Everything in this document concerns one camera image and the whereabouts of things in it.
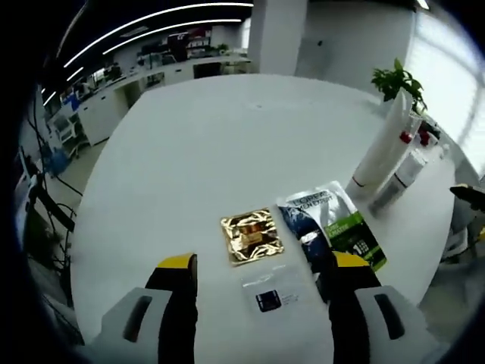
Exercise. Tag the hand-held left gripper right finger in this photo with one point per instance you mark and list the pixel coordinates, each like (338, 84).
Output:
(346, 303)

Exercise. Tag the dark red cloth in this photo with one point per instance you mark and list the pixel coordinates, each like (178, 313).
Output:
(426, 138)

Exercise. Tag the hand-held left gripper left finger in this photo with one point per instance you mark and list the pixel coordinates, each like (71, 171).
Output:
(180, 303)

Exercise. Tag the long white counter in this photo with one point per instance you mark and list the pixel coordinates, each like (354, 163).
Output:
(113, 98)

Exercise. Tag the thin ceiling light strip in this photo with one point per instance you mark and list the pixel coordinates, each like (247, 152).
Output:
(159, 15)
(170, 32)

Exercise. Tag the white skincare tube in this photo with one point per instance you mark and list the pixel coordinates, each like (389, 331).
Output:
(382, 148)

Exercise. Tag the gold foil skincare sachet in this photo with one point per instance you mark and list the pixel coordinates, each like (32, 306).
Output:
(252, 237)

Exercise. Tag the white skincare sachet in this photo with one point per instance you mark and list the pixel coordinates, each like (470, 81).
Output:
(280, 288)

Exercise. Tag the blue water jug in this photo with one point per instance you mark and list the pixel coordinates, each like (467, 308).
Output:
(58, 163)

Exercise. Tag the small skincare bottle red label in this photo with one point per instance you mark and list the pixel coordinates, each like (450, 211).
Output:
(405, 174)

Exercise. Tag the green black skincare sachet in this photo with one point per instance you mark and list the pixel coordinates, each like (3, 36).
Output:
(341, 223)

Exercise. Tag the black tripod stand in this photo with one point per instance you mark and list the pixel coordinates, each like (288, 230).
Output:
(49, 201)

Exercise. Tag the potted green plant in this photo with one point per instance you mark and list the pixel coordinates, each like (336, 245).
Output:
(398, 81)

